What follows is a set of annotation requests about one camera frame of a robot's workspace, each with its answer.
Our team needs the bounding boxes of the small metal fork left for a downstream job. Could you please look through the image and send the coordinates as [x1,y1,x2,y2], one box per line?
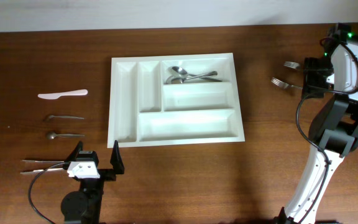
[44,114,84,121]

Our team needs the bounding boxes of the white plastic cutlery tray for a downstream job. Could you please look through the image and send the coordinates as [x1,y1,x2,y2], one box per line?
[107,53,245,148]

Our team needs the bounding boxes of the white plastic knife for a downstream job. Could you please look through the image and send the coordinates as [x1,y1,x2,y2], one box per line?
[37,89,88,100]

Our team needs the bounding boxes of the small metal teaspoon left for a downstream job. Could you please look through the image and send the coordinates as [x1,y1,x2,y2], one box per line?
[45,131,85,140]

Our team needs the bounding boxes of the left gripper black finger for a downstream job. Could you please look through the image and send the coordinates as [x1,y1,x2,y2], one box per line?
[110,140,125,175]
[63,141,83,170]

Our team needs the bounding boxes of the metal spoon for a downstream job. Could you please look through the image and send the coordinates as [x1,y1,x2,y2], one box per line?
[165,71,218,85]
[171,66,221,82]

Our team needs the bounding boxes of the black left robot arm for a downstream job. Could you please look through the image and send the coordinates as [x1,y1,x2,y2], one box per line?
[60,141,125,223]

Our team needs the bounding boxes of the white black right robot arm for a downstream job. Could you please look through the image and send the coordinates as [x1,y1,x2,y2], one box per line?
[273,23,358,223]

